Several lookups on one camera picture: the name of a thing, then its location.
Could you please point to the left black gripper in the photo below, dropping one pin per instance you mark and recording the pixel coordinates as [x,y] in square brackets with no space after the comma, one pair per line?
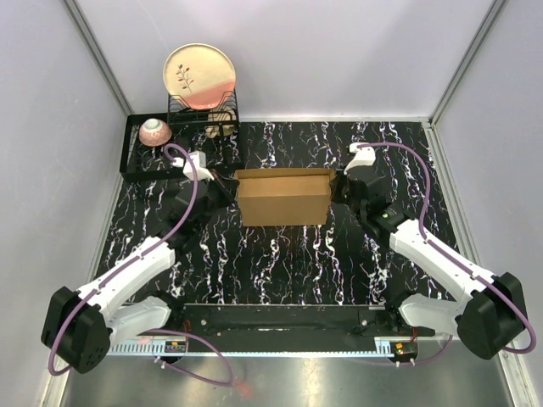
[226,188]

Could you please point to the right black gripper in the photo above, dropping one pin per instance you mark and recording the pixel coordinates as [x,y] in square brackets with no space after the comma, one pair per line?
[336,184]

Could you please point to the brown cardboard box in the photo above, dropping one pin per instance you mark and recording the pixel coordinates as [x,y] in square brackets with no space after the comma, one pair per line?
[284,196]

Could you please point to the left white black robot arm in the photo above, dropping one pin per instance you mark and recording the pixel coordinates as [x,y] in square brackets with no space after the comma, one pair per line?
[82,325]

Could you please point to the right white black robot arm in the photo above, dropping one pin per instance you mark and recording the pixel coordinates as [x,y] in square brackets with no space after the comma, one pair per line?
[486,311]

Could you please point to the left small control box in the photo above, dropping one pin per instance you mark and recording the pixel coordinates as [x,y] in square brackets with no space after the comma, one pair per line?
[175,346]

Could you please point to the small control box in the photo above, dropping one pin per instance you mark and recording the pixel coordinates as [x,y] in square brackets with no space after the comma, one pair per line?
[175,346]
[406,349]

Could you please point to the right small control box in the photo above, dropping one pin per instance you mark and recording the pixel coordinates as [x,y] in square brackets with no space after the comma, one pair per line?
[406,349]

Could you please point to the black marble pattern mat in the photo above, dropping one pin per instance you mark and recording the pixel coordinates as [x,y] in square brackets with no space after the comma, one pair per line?
[335,263]

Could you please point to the beige ceramic cup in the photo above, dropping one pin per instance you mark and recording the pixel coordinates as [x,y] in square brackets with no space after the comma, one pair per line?
[222,122]

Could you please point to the pink white ceramic cup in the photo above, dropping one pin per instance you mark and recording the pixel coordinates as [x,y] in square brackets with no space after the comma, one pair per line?
[154,133]

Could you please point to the cream pink floral plate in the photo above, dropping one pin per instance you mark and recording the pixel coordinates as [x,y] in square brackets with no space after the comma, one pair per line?
[199,76]

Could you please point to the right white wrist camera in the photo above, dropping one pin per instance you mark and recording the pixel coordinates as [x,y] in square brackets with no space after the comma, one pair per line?
[364,155]

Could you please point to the black wire dish rack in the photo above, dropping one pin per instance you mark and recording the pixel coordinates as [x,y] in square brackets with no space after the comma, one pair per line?
[141,163]

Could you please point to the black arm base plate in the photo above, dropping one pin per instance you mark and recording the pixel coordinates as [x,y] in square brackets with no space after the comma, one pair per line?
[367,320]

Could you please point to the slotted aluminium rail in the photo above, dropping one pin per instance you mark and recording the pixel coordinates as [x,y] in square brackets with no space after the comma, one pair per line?
[245,346]

